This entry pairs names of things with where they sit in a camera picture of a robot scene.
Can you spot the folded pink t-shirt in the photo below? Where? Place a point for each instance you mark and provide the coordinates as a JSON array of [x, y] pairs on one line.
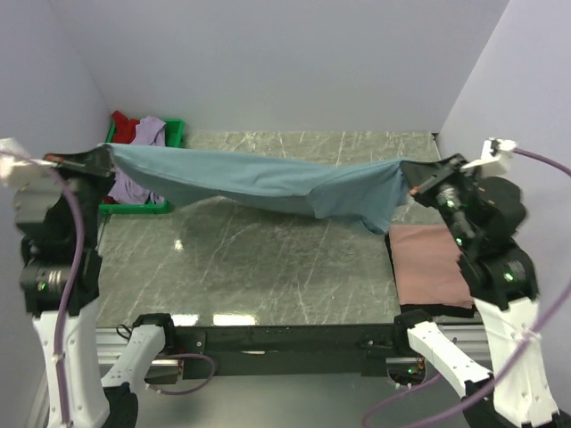
[[428, 267]]

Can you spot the red t-shirt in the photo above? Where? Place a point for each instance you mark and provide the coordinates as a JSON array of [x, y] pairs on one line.
[[125, 128]]

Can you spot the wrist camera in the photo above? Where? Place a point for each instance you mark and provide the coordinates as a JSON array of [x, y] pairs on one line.
[[494, 160], [17, 168]]

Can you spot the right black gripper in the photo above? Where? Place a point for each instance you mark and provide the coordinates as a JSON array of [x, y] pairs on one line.
[[421, 175]]

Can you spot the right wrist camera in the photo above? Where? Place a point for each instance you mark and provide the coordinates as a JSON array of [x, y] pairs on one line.
[[494, 160]]

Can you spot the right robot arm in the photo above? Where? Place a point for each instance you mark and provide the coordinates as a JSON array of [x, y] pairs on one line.
[[483, 210]]

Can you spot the black base beam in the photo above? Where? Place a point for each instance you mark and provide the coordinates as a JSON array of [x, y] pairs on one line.
[[411, 370]]

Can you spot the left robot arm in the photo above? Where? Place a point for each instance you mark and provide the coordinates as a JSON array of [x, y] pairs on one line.
[[56, 206]]

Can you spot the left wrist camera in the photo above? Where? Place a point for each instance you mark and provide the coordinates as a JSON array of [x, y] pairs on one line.
[[17, 168]]

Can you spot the aluminium rail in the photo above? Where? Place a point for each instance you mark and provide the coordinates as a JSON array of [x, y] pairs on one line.
[[234, 347]]

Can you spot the green plastic bin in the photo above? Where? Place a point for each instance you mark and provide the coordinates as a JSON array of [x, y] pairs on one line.
[[174, 131]]

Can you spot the lavender t-shirt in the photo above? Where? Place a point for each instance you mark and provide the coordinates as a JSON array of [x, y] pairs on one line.
[[150, 132]]

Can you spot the blue t-shirt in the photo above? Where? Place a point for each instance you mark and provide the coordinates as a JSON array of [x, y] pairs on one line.
[[364, 195]]

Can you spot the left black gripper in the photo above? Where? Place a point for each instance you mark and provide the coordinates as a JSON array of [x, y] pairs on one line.
[[96, 162]]

